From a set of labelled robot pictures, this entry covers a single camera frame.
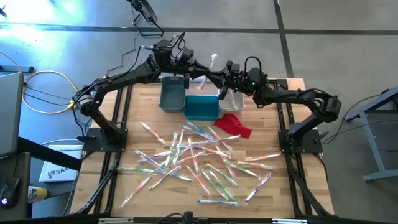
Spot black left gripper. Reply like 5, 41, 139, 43
177, 46, 223, 90

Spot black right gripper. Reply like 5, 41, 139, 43
214, 70, 251, 100

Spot pale plastic bin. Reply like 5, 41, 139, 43
218, 86, 246, 114

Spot teal plastic bin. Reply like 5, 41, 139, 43
183, 95, 221, 121

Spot dark grey plastic bin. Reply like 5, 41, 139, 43
158, 75, 187, 113

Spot red cloth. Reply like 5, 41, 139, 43
213, 113, 252, 139

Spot pink white wrapped toothbrush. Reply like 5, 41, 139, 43
215, 145, 236, 179

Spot orange toothbrush yellow bristles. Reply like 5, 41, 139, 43
174, 151, 206, 165

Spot black fan stand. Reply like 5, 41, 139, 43
126, 0, 165, 37

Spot purple white wrapped toothbrush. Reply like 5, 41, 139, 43
138, 150, 175, 163
244, 172, 273, 202

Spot dark purple wrapped toothbrush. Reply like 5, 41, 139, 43
134, 149, 163, 171

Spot white printed box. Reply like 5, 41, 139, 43
39, 144, 85, 184

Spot black desk bar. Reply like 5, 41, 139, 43
17, 136, 83, 171

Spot grey laptop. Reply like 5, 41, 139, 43
0, 72, 25, 159

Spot yellow can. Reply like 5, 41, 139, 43
27, 185, 49, 203

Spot black computer mouse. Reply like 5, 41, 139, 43
0, 176, 20, 210

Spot black aluminium frame rail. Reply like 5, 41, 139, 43
70, 83, 134, 216
273, 78, 335, 218

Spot yellow cable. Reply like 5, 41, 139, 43
23, 70, 78, 115

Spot grey metal table frame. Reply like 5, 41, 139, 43
343, 86, 398, 184

